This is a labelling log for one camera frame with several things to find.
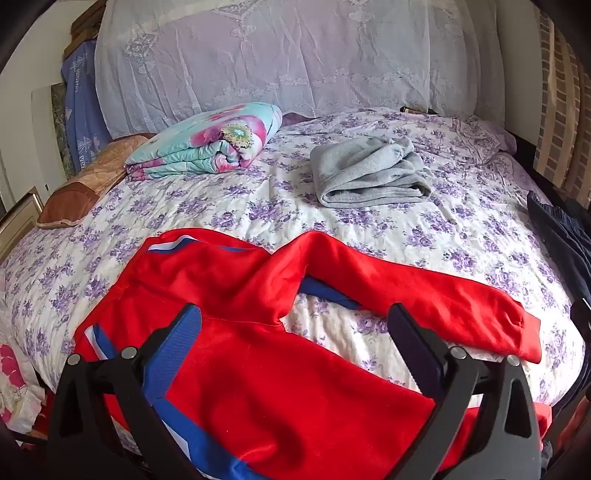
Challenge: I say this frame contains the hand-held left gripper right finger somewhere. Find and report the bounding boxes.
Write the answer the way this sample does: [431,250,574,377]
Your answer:
[387,302,543,480]

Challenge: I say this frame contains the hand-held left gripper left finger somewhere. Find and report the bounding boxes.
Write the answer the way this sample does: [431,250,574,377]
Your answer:
[46,302,204,480]

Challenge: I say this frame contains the red pants with striped sides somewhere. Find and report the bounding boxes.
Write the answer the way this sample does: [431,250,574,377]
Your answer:
[73,228,555,480]

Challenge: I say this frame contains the purple floral bedspread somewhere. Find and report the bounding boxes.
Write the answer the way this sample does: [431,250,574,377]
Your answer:
[0,107,587,457]

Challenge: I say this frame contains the pink floral cloth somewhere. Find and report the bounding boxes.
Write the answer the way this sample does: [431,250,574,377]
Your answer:
[0,332,47,435]

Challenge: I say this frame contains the folded grey sweatpants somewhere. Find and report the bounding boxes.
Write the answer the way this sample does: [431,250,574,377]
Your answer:
[309,137,435,208]

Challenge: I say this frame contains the dark navy clothing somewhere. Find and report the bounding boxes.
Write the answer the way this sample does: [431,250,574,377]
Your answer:
[526,190,591,305]

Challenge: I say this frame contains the brown pillow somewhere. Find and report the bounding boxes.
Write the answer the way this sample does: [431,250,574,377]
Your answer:
[36,134,158,230]

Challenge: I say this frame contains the folded floral quilt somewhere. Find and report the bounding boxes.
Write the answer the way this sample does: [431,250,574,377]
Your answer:
[124,102,283,175]

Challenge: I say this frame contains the leaning picture board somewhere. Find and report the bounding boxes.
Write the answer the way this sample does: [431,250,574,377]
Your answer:
[31,82,77,181]

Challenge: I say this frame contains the blue printed cloth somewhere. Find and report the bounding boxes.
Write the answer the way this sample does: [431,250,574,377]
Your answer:
[61,39,112,178]

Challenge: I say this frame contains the beige checked curtain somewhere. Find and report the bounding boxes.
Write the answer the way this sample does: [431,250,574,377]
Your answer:
[533,14,591,204]

